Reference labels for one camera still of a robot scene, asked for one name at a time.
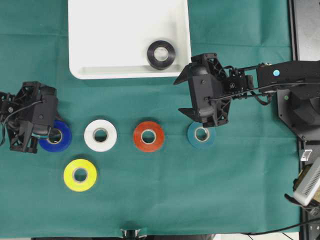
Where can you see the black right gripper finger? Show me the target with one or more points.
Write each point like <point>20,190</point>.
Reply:
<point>184,75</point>
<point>191,113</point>

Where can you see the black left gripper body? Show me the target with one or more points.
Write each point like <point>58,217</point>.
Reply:
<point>35,108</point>

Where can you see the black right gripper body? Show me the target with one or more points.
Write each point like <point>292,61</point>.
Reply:
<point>206,86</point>

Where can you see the black tape roll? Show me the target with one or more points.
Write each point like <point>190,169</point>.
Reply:
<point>161,64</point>

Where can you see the blue tape roll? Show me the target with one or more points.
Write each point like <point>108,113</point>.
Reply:
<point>63,143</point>

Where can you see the white tape roll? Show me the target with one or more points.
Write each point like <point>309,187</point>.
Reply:
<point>95,126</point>

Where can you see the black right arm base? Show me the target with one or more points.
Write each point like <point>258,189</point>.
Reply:
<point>301,116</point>

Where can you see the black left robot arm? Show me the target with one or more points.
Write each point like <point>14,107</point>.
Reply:
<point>5,109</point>

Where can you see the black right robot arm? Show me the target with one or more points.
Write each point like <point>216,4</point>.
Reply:
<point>261,81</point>

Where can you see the teal tape roll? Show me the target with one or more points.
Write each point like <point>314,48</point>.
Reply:
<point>201,137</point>

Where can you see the red tape roll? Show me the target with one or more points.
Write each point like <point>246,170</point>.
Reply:
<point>148,126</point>

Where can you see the yellow tape roll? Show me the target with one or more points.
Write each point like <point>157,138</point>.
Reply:
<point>69,175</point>

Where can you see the white plastic tray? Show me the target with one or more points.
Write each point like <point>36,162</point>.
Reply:
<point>109,39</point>

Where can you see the grey perforated box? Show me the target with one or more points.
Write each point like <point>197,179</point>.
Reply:
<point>309,185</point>

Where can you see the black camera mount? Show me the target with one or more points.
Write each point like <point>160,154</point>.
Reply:
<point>130,234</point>

